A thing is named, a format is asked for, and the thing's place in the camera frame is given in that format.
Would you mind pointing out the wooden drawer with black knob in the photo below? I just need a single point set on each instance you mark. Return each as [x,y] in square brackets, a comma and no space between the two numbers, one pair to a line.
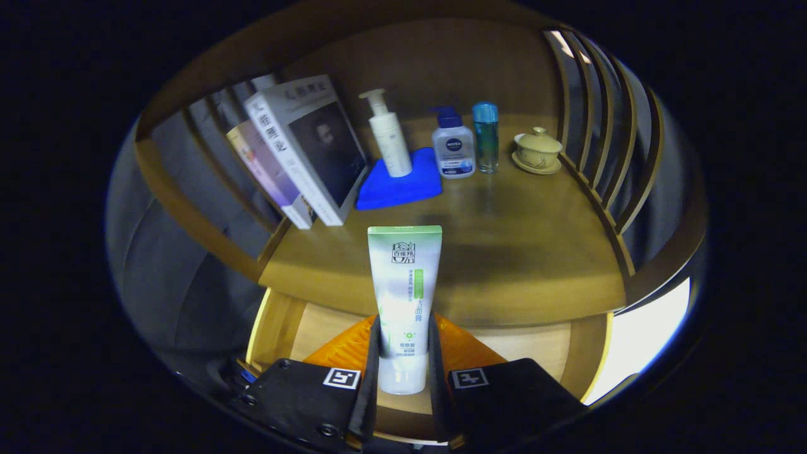
[536,347]

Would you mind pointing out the beige lidded teacup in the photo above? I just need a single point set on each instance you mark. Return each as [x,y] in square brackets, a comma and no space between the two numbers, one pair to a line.
[538,148]

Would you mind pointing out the blue folded cloth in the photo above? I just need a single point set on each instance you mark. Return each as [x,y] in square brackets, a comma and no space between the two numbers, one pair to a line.
[397,189]

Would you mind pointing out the white bottle with blue cap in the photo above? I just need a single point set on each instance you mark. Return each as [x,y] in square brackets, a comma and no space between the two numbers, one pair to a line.
[454,151]

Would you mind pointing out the white green tube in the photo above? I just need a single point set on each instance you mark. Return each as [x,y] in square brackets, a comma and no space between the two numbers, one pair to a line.
[403,284]

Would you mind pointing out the white book with dark cover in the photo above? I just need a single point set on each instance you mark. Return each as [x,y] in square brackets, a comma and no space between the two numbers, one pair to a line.
[315,145]

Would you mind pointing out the pink purple book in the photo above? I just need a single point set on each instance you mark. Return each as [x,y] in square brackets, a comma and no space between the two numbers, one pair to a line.
[271,170]

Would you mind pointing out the wooden countertop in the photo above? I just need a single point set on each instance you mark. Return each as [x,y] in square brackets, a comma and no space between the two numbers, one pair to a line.
[523,252]

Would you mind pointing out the white board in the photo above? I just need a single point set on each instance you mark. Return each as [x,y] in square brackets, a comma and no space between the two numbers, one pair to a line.
[637,340]

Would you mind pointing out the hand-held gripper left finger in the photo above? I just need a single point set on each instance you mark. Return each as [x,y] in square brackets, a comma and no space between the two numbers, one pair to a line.
[302,397]

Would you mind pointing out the teal glass bottle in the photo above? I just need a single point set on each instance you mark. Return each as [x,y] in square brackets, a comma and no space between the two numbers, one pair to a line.
[486,142]

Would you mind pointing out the white pump bottle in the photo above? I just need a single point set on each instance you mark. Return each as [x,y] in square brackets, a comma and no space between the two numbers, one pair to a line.
[391,142]

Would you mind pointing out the beige saucer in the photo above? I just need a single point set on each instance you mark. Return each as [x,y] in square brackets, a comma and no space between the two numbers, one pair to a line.
[536,169]

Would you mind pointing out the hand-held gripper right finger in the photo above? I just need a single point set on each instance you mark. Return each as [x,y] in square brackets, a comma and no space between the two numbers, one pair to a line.
[504,397]

